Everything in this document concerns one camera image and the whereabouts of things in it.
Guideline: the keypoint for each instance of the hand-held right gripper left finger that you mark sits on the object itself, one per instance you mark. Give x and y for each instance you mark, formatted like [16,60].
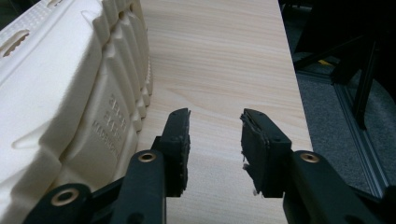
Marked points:
[176,146]

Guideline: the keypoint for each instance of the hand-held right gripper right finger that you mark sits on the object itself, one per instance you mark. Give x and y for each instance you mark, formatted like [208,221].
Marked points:
[264,149]

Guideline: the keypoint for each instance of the white pulp egg carton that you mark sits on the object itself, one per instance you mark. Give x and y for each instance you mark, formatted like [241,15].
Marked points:
[62,93]

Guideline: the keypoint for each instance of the black metal stand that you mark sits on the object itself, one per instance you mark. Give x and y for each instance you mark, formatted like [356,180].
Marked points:
[362,68]

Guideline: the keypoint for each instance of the aluminium floor rail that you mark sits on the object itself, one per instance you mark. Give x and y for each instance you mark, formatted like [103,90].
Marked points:
[358,130]

